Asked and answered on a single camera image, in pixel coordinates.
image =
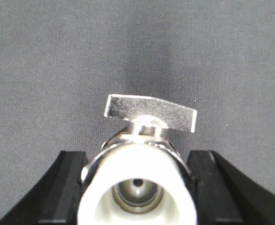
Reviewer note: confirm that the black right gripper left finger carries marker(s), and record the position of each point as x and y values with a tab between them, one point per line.
54	200

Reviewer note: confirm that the metal valve with white caps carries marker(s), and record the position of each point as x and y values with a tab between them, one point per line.
139	178

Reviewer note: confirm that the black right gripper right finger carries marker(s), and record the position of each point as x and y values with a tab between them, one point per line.
223	195

